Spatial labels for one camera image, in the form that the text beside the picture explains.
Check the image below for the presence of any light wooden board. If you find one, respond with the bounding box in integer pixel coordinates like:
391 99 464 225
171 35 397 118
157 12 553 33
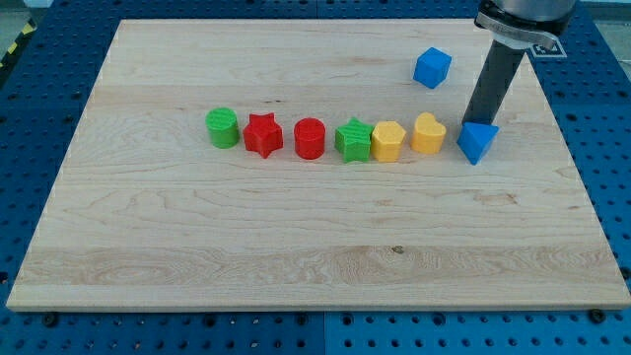
7 20 630 313

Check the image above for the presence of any blue cube block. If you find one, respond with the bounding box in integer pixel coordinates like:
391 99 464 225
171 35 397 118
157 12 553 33
412 47 453 89

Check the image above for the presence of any green star block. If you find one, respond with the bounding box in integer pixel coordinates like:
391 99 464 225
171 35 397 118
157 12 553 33
334 117 374 163

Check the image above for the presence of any yellow hexagon block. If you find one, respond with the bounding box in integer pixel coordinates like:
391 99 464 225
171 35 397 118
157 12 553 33
371 121 406 163

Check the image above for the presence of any yellow heart block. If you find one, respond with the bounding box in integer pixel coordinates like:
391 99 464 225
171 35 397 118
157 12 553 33
410 112 447 155

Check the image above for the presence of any black white fiducial tag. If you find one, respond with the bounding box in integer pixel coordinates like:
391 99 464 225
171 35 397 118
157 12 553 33
529 41 567 58

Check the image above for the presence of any red cylinder block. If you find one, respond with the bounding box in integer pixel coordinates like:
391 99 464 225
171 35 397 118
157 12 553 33
294 117 326 160

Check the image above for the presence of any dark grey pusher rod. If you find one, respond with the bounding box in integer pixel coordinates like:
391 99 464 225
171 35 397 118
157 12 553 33
461 40 526 125

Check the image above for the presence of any black yellow hazard tape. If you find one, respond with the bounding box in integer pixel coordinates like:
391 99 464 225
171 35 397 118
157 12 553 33
1 18 37 72

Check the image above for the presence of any green cylinder block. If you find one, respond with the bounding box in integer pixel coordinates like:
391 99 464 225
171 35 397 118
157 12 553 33
205 107 240 149

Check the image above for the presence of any blue triangle block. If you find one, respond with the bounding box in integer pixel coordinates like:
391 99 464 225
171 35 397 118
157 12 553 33
456 122 499 165

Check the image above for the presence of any red star block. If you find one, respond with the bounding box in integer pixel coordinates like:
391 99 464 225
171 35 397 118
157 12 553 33
243 112 284 159

